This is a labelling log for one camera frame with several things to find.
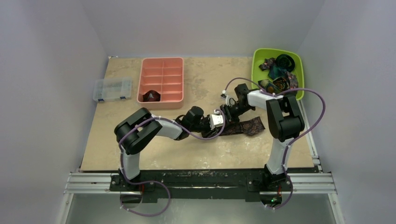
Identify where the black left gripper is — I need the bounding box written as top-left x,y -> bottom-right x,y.
189,115 -> 218,139

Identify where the brown patterned necktie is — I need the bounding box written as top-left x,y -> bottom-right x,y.
216,117 -> 265,136

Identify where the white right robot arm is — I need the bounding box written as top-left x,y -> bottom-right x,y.
220,84 -> 305,190

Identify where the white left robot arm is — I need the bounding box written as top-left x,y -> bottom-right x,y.
114,106 -> 225,191

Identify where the colourful ties pile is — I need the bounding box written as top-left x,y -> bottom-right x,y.
258,57 -> 299,94

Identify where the dark red rolled tie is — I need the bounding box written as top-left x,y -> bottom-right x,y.
142,90 -> 161,102

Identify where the pink compartment tray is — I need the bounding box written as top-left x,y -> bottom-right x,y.
137,57 -> 184,110

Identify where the green plastic bin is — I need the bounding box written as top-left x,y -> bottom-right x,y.
251,48 -> 304,88

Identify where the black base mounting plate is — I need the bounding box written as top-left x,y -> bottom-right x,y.
109,168 -> 292,206

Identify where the dark green rolled tie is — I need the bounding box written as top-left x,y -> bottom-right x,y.
275,54 -> 295,72

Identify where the clear plastic organizer box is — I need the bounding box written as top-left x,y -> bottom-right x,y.
92,77 -> 132,103

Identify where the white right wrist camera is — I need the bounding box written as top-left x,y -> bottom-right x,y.
220,90 -> 236,106

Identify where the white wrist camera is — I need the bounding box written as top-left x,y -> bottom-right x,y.
209,111 -> 225,130
220,90 -> 236,106

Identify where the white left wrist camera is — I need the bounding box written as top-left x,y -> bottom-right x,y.
209,111 -> 225,130

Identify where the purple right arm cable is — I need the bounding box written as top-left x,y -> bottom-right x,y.
223,77 -> 326,211

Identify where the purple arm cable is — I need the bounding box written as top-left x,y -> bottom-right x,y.
119,109 -> 227,216
223,77 -> 326,211

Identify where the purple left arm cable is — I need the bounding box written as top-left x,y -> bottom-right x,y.
119,109 -> 227,216

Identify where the aluminium frame rail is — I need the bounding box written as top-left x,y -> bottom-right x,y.
58,102 -> 346,224

